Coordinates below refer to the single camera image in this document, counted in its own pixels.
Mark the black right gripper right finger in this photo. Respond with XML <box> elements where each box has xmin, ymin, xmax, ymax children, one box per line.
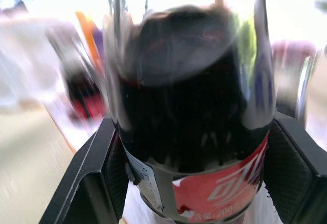
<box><xmin>262</xmin><ymin>116</ymin><xmax>327</xmax><ymax>224</ymax></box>

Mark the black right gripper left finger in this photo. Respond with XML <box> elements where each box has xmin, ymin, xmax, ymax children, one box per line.
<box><xmin>38</xmin><ymin>114</ymin><xmax>129</xmax><ymax>224</ymax></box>

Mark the cola bottle with red label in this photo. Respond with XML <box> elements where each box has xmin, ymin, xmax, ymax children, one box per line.
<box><xmin>102</xmin><ymin>0</ymin><xmax>279</xmax><ymax>224</ymax></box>
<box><xmin>61</xmin><ymin>57</ymin><xmax>109</xmax><ymax>122</ymax></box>

